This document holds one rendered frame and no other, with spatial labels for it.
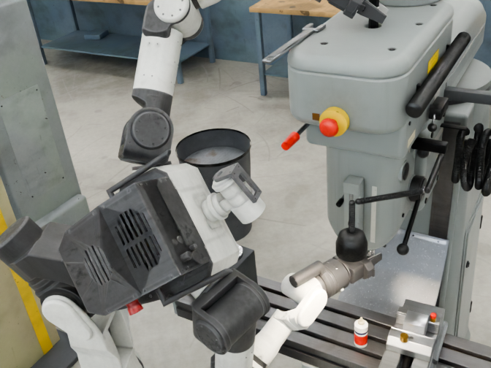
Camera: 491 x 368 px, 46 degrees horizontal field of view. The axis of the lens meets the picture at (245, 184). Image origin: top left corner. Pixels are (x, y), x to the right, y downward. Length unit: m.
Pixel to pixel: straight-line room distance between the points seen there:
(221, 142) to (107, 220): 2.71
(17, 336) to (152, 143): 2.06
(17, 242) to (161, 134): 0.42
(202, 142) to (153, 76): 2.55
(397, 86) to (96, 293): 0.74
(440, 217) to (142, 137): 1.11
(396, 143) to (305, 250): 2.41
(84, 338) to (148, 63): 0.67
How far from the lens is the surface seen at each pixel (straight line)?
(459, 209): 1.98
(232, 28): 6.68
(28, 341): 3.21
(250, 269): 1.93
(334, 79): 1.18
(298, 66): 1.20
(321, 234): 3.79
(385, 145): 1.31
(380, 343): 1.87
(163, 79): 1.29
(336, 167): 1.43
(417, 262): 2.06
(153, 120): 1.22
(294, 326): 1.51
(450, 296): 2.21
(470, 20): 1.93
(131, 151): 1.22
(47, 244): 1.40
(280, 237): 3.77
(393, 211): 1.47
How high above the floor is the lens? 2.29
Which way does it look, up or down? 32 degrees down
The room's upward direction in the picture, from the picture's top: 6 degrees counter-clockwise
